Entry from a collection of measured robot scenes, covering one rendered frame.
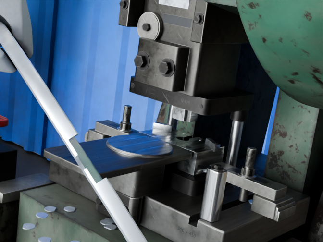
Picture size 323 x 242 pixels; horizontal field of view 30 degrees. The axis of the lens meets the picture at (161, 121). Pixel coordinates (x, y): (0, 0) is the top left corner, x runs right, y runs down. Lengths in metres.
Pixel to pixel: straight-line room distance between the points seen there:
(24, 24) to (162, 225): 0.73
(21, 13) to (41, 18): 2.92
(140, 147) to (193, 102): 0.13
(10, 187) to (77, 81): 1.91
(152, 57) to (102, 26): 1.89
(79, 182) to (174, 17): 0.38
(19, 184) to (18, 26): 0.89
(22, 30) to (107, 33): 2.56
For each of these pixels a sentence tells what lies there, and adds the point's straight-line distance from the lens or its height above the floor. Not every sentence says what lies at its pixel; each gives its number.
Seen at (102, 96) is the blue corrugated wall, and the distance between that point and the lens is 2.99.
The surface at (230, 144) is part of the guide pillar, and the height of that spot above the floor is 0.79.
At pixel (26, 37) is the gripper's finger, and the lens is 0.40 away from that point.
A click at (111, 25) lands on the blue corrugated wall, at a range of 2.92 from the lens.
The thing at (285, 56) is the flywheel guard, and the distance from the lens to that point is 0.76.
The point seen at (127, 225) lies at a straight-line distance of 0.29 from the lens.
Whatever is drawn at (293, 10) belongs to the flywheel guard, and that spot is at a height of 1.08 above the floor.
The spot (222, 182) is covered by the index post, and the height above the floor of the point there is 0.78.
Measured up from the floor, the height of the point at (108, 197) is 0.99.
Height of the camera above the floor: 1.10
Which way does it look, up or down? 14 degrees down
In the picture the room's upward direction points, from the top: 8 degrees clockwise
